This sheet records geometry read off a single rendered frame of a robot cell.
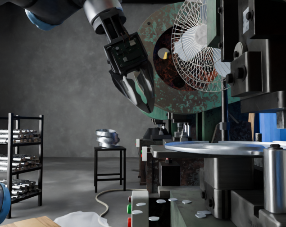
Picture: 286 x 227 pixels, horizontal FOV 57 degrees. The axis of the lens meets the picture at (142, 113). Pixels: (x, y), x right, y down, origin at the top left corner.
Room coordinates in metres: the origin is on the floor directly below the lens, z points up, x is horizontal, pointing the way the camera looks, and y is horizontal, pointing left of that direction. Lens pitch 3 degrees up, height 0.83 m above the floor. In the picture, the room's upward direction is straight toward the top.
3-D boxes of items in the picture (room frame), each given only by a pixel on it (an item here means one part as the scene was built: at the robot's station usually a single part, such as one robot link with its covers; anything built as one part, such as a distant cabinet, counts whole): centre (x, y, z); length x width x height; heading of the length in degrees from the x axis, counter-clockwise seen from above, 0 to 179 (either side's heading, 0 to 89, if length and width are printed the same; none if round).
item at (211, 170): (0.56, -0.14, 0.72); 0.25 x 0.14 x 0.14; 90
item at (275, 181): (0.38, -0.19, 0.75); 0.03 x 0.03 x 0.10; 0
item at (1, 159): (2.65, 1.30, 0.47); 0.46 x 0.43 x 0.95; 70
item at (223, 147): (0.56, -0.19, 0.78); 0.29 x 0.29 x 0.01
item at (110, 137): (3.58, 0.46, 0.40); 0.45 x 0.40 x 0.79; 12
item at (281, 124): (0.56, -0.31, 0.84); 0.05 x 0.03 x 0.04; 0
